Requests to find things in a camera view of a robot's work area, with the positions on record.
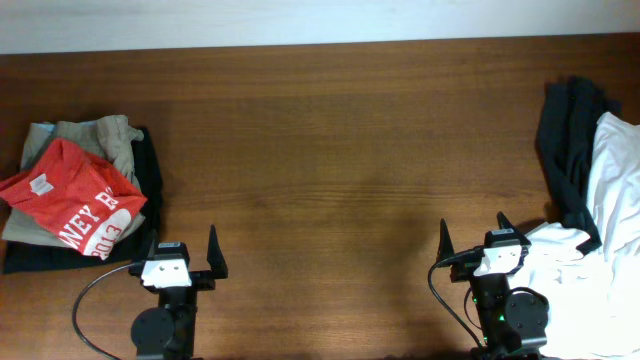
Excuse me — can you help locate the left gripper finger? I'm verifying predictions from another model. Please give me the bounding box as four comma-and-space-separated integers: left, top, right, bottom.
138, 229, 158, 261
207, 225, 228, 279

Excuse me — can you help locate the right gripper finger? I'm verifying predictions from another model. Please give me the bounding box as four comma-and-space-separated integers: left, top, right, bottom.
496, 212, 525, 239
437, 218, 455, 262

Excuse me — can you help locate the white printed t-shirt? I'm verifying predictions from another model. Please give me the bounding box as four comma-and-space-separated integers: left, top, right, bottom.
509, 113, 639, 359

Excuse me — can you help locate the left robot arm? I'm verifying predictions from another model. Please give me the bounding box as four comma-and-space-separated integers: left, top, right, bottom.
130, 226, 228, 360

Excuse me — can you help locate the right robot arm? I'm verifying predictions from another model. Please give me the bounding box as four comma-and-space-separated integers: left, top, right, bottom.
427, 213, 549, 360

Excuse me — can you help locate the red printed t-shirt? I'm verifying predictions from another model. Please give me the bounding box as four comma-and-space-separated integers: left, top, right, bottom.
1, 138, 147, 260

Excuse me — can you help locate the beige folded garment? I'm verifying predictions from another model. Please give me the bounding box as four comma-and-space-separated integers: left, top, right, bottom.
2, 115, 144, 248

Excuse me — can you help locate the black folded garment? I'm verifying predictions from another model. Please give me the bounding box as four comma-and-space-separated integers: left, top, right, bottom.
2, 127, 163, 274

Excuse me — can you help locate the dark green t-shirt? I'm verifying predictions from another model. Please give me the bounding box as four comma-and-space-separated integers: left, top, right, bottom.
536, 76, 622, 255

